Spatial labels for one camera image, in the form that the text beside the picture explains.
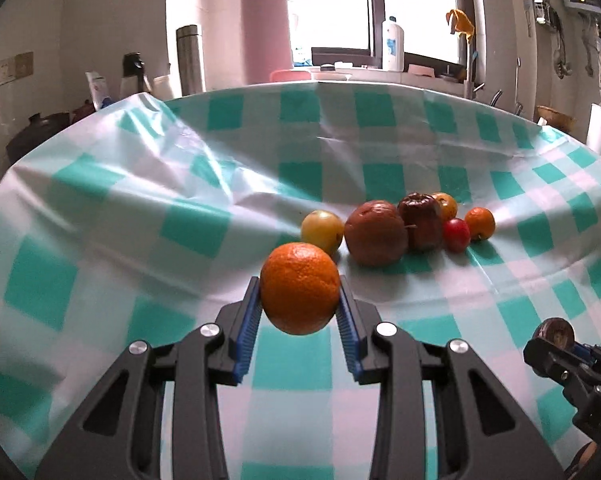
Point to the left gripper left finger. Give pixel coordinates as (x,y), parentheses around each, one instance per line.
(115,432)

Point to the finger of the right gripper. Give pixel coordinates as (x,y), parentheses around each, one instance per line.
(590,354)
(548,361)

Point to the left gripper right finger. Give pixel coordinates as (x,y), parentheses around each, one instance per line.
(481,431)

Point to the dark wrinkled passion fruit front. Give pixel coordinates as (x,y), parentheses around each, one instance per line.
(557,331)

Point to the orange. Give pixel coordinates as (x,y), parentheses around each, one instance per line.
(299,288)
(481,223)

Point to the dark red wrinkled apple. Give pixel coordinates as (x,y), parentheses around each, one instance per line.
(375,234)

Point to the large red tomato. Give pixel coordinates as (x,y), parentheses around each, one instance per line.
(456,235)

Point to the small yellow fruit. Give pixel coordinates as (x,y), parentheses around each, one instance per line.
(323,229)

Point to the dark red shrivelled apple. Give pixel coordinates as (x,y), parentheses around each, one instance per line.
(421,214)

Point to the yellow striped round fruit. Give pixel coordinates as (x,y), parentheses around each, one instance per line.
(448,207)

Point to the teal checkered tablecloth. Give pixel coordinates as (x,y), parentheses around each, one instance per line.
(143,220)

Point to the wicker basket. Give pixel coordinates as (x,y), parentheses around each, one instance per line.
(548,116)

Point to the white plastic cup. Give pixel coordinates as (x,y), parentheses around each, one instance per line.
(162,88)

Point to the dark glass bottle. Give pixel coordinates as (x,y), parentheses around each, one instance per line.
(134,79)

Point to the steel thermos flask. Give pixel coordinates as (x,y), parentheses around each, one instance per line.
(190,59)

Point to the white lotion bottle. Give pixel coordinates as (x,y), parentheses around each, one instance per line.
(393,48)

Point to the pink thermos jug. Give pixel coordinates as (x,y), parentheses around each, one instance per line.
(266,40)

